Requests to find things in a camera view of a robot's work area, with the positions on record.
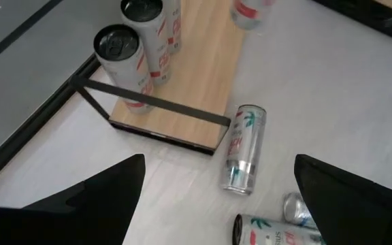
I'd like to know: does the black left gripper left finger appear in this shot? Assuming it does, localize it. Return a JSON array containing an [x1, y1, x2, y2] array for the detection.
[[0, 153, 146, 245]]

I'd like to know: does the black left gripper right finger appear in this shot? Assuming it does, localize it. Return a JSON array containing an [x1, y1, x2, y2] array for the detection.
[[293, 153, 392, 245]]

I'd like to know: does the blue silver Red Bull can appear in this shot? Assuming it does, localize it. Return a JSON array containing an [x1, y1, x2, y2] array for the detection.
[[282, 191, 319, 229]]

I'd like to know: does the wooden tray board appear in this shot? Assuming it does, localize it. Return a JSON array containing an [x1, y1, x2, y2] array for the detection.
[[68, 0, 246, 157]]

